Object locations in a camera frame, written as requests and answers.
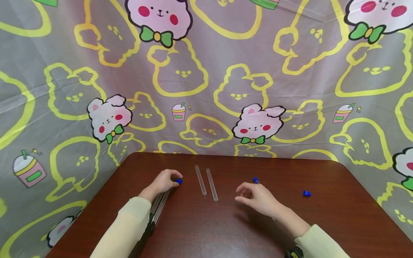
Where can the person's left hand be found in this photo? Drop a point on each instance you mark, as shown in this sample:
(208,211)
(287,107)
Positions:
(162,183)

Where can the person's right hand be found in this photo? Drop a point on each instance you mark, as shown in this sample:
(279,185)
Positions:
(262,200)

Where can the person's right fingers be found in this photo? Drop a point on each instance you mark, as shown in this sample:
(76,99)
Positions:
(244,188)

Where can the person's right thumb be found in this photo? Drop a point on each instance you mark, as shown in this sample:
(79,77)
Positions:
(242,200)

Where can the person's left fingers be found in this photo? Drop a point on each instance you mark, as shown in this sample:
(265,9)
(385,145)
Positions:
(174,177)

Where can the blue capped clear test tube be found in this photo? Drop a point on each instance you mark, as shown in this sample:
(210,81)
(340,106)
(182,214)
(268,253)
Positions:
(178,181)
(256,180)

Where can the person's left forearm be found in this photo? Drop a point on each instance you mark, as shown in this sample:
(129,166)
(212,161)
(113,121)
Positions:
(127,227)

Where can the person's right forearm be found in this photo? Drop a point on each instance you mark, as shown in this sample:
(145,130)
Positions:
(309,236)

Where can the blue tube cap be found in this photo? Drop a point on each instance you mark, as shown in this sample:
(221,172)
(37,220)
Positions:
(307,193)

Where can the black wrist band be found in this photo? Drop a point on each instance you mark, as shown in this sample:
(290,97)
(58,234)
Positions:
(294,252)

